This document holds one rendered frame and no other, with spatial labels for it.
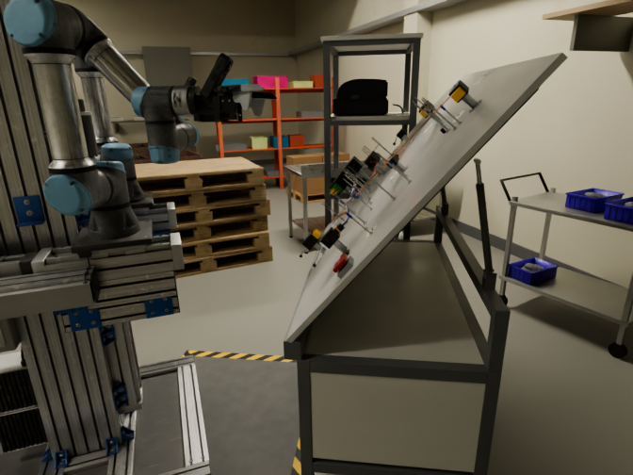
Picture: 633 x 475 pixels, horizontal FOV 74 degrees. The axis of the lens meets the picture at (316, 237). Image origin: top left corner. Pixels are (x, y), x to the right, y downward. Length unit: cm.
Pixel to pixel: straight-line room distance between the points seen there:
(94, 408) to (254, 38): 936
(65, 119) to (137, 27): 906
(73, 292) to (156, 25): 919
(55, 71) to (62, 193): 30
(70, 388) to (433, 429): 132
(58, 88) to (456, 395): 138
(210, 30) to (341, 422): 956
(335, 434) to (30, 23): 140
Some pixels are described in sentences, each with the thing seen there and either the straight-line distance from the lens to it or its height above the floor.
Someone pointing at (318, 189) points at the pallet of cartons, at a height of 18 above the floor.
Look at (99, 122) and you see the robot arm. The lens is 203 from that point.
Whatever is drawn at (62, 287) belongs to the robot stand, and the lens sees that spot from 138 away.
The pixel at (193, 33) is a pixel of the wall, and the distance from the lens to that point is 1034.
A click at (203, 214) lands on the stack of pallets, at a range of 395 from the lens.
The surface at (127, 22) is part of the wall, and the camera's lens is 1033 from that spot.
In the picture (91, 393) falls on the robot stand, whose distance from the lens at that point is 192.
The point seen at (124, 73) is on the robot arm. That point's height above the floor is 163.
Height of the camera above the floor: 156
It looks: 19 degrees down
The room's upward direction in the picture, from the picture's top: 1 degrees counter-clockwise
